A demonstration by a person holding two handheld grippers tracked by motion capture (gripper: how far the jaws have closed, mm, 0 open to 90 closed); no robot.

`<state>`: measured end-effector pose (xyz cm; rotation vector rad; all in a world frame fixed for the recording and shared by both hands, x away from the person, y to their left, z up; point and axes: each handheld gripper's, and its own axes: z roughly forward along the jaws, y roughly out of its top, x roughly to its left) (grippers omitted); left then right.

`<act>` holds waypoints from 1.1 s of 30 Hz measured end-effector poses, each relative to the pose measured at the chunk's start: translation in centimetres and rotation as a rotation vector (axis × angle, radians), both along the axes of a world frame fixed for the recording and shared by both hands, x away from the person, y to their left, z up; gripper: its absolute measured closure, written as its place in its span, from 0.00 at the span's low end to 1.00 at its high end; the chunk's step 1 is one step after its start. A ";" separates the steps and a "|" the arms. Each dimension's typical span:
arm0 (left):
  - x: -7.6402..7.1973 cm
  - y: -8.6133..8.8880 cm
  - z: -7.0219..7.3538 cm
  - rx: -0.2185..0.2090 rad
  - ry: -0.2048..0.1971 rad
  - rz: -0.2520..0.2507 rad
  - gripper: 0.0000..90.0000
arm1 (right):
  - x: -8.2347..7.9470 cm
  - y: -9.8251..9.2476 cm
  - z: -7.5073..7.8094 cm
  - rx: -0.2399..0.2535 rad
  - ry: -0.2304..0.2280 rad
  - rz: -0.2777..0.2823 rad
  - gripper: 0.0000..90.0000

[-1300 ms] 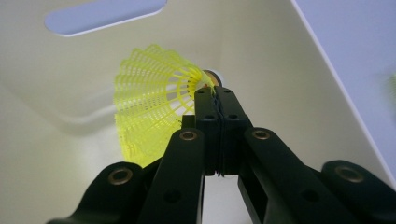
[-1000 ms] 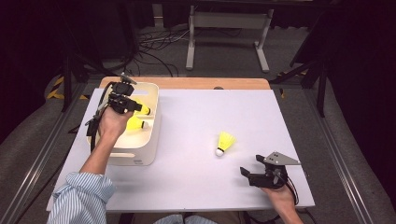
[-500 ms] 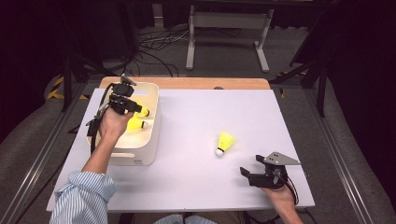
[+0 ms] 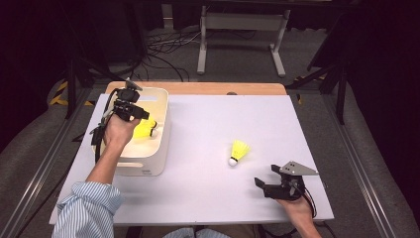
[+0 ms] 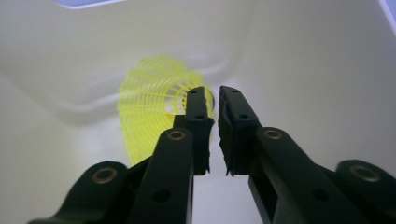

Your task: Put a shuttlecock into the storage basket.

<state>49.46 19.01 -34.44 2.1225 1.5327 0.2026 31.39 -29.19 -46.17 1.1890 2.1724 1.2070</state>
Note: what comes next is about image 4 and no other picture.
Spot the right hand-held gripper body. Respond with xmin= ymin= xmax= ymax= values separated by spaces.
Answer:
xmin=263 ymin=161 xmax=320 ymax=201

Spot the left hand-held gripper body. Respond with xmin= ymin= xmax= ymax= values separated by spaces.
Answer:
xmin=113 ymin=77 xmax=144 ymax=123

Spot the white plastic bin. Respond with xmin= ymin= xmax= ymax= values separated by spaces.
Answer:
xmin=92 ymin=86 xmax=171 ymax=177

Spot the person's left hand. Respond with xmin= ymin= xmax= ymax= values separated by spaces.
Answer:
xmin=104 ymin=114 xmax=142 ymax=150

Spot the person's right hand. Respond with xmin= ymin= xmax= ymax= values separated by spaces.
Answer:
xmin=276 ymin=194 xmax=315 ymax=229

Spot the black tripod stand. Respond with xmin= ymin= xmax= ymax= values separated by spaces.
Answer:
xmin=63 ymin=56 xmax=127 ymax=120

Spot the yellow black floor tape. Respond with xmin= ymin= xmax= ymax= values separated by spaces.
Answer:
xmin=49 ymin=80 xmax=95 ymax=107

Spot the white table mat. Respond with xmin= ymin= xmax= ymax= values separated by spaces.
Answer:
xmin=49 ymin=93 xmax=335 ymax=226

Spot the black metal stand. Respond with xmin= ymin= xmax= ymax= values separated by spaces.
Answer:
xmin=285 ymin=62 xmax=348 ymax=125

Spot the striped blue white shirt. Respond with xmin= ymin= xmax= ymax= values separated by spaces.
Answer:
xmin=51 ymin=181 xmax=232 ymax=238

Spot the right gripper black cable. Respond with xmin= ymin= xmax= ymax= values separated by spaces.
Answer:
xmin=261 ymin=184 xmax=335 ymax=238

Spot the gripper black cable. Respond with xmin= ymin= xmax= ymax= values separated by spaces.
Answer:
xmin=261 ymin=184 xmax=335 ymax=238
xmin=89 ymin=88 xmax=120 ymax=165

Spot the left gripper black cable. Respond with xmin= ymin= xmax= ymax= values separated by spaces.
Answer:
xmin=89 ymin=88 xmax=120 ymax=165

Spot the tangle of floor cables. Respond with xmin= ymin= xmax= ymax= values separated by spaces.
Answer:
xmin=145 ymin=29 xmax=202 ymax=82

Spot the aluminium floor rail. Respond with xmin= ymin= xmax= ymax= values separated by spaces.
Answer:
xmin=321 ymin=93 xmax=397 ymax=238
xmin=0 ymin=87 xmax=97 ymax=238

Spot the white metal stand frame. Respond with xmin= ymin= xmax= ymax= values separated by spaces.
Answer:
xmin=196 ymin=5 xmax=291 ymax=78

